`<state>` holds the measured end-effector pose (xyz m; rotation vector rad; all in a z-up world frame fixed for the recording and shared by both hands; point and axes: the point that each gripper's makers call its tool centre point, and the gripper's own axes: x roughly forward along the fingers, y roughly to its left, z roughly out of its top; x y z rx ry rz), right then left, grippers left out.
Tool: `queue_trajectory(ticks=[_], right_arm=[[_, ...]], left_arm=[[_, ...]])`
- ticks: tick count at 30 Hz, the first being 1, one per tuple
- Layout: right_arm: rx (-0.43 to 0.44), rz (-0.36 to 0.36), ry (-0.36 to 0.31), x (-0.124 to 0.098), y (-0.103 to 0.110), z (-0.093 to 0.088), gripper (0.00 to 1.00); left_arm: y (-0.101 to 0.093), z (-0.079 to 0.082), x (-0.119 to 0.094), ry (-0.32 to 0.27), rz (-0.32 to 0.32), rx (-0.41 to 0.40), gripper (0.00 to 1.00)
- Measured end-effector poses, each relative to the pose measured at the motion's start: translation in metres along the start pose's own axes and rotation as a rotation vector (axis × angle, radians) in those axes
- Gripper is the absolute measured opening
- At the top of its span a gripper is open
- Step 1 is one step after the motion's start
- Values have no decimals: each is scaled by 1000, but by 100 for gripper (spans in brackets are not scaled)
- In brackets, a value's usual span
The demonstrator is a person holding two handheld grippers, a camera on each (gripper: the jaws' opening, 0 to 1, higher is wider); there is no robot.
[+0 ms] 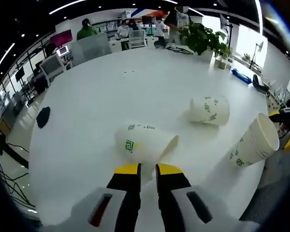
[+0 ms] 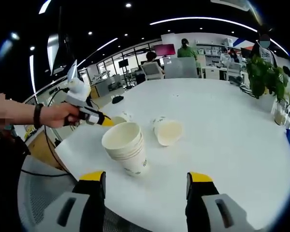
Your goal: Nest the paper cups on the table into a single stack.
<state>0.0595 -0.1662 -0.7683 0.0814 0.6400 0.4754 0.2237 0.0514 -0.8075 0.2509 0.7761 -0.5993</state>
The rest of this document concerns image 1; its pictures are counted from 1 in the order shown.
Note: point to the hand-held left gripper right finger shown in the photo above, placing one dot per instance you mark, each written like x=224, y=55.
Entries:
x=174, y=193

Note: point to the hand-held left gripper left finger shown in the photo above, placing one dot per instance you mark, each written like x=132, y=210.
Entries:
x=125, y=193

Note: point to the green printed paper cup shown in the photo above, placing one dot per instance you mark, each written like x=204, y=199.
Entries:
x=145, y=143
x=209, y=111

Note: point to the black curved cushion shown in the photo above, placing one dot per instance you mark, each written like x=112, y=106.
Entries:
x=259, y=84

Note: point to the blue packet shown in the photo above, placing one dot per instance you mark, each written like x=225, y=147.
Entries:
x=241, y=76

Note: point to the small plant in glass vase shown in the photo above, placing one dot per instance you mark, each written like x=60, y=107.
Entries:
x=222, y=61

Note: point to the green potted plant white pot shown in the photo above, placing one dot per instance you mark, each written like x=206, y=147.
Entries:
x=203, y=38

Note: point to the small black object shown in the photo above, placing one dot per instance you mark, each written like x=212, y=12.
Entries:
x=43, y=117

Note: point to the white office chair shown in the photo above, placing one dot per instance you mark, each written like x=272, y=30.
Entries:
x=52, y=68

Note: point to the grey desk partition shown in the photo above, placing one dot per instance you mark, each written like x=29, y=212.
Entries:
x=90, y=48

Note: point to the white mesh back chair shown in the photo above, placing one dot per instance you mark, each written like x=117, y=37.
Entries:
x=137, y=38

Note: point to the small bright desk monitor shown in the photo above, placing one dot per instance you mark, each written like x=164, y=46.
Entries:
x=62, y=50

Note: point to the pink wall screen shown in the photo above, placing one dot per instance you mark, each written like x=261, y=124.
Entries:
x=61, y=37

